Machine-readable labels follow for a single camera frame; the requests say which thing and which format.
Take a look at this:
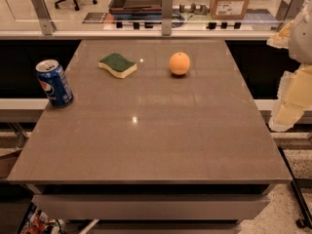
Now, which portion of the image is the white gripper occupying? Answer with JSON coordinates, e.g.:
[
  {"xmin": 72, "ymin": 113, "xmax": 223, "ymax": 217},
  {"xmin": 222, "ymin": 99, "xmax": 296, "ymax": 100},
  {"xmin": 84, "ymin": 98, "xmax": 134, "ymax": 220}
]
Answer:
[{"xmin": 266, "ymin": 1, "xmax": 312, "ymax": 132}]

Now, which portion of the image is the orange fruit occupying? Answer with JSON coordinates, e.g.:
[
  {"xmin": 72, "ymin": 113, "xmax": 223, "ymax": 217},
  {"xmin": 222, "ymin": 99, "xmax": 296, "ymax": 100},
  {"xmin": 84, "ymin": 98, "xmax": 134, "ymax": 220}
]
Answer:
[{"xmin": 170, "ymin": 53, "xmax": 190, "ymax": 75}]

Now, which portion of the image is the blue pepsi can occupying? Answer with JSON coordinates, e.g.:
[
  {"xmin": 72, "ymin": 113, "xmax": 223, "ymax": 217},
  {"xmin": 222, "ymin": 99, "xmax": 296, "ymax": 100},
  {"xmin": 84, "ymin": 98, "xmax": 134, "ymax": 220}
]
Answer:
[{"xmin": 36, "ymin": 59, "xmax": 74, "ymax": 107}]

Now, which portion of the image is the cardboard box with label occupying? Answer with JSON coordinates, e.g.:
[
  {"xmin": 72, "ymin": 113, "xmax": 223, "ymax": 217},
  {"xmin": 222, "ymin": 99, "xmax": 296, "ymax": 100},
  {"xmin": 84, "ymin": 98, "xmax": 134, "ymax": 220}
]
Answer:
[{"xmin": 210, "ymin": 0, "xmax": 250, "ymax": 20}]

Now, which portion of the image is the green yellow sponge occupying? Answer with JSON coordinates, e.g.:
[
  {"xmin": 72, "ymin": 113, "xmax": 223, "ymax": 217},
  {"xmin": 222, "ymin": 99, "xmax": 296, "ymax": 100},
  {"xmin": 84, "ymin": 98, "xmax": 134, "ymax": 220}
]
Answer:
[{"xmin": 98, "ymin": 53, "xmax": 137, "ymax": 79}]

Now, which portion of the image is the grey table drawer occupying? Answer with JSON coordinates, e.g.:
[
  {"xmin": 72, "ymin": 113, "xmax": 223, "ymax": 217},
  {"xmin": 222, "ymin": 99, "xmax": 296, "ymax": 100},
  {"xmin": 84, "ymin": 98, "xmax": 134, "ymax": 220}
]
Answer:
[{"xmin": 32, "ymin": 194, "xmax": 269, "ymax": 220}]

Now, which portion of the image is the brown cardboard box corner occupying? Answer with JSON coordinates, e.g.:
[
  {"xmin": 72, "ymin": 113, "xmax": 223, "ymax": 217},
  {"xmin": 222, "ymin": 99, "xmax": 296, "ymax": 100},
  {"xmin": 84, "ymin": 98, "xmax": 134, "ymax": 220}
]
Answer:
[{"xmin": 0, "ymin": 149, "xmax": 21, "ymax": 178}]

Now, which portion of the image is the colourful snack bin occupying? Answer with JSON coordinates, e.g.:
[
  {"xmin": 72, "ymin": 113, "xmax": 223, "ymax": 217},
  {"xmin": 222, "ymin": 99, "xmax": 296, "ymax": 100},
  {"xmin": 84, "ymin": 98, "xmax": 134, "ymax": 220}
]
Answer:
[{"xmin": 17, "ymin": 204, "xmax": 66, "ymax": 234}]

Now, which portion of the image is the right metal glass post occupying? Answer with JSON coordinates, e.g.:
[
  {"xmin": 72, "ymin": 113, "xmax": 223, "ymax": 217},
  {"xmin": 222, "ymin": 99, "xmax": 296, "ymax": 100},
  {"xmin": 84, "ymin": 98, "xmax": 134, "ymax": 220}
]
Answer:
[{"xmin": 276, "ymin": 0, "xmax": 305, "ymax": 29}]

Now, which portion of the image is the metal glass post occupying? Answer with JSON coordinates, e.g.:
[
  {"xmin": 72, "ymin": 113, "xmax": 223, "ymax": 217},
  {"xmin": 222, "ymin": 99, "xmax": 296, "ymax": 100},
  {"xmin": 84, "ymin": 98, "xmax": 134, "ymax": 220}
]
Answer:
[
  {"xmin": 31, "ymin": 0, "xmax": 56, "ymax": 35},
  {"xmin": 162, "ymin": 0, "xmax": 173, "ymax": 36},
  {"xmin": 276, "ymin": 0, "xmax": 305, "ymax": 29}
]

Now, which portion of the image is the middle metal glass post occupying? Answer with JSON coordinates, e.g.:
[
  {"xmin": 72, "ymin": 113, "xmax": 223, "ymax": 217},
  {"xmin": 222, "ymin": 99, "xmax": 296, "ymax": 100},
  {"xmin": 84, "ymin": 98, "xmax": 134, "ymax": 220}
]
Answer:
[{"xmin": 162, "ymin": 0, "xmax": 173, "ymax": 36}]

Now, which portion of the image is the left metal glass post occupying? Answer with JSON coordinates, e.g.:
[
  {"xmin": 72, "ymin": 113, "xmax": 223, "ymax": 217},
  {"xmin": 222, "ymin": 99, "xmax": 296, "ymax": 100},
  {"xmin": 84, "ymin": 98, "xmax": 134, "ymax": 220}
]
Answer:
[{"xmin": 31, "ymin": 0, "xmax": 56, "ymax": 35}]

